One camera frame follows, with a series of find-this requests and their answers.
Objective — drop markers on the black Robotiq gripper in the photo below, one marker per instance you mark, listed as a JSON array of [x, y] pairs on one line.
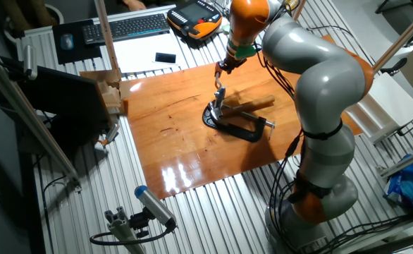
[[232, 63]]

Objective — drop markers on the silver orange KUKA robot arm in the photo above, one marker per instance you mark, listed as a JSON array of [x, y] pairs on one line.
[[315, 91]]

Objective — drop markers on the person's hand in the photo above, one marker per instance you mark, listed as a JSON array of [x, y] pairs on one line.
[[134, 4]]

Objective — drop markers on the black orange teach pendant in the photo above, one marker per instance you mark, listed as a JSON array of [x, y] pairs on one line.
[[194, 19]]

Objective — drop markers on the white smartphone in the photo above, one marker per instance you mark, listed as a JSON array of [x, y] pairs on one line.
[[165, 58]]

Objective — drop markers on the black steel C-clamp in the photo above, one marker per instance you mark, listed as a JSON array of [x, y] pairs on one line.
[[241, 132]]

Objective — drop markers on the glossy wooden board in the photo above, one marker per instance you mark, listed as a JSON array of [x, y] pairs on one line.
[[171, 134]]

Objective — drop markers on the white paper sheet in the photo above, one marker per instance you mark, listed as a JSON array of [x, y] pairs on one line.
[[136, 56]]

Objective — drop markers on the black computer keyboard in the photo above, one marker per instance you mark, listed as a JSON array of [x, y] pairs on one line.
[[125, 28]]

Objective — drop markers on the black mouse pad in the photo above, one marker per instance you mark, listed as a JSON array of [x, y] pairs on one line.
[[83, 53]]

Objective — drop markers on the white shelf box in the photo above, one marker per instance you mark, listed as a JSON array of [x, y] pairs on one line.
[[389, 106]]

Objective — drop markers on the grey computer mouse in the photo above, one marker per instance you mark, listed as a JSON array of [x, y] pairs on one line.
[[67, 41]]

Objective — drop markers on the black monitor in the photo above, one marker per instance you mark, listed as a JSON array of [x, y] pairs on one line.
[[69, 98]]

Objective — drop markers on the blue plastic bag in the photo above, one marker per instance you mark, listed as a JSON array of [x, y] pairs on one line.
[[411, 183]]

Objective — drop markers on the green wrist mount plate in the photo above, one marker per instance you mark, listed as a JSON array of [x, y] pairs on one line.
[[245, 52]]

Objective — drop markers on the wooden frame post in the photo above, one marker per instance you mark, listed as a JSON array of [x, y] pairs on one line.
[[400, 39], [298, 8], [106, 35]]

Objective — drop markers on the grey camera with blue cap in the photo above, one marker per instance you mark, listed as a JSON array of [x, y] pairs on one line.
[[155, 206]]

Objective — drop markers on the aluminium extrusion camera mount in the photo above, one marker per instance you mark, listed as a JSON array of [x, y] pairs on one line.
[[122, 229]]

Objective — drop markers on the grey camera on bar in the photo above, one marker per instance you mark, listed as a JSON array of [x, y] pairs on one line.
[[29, 61]]

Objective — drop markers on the aluminium frame bar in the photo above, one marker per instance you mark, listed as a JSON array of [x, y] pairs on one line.
[[26, 116]]

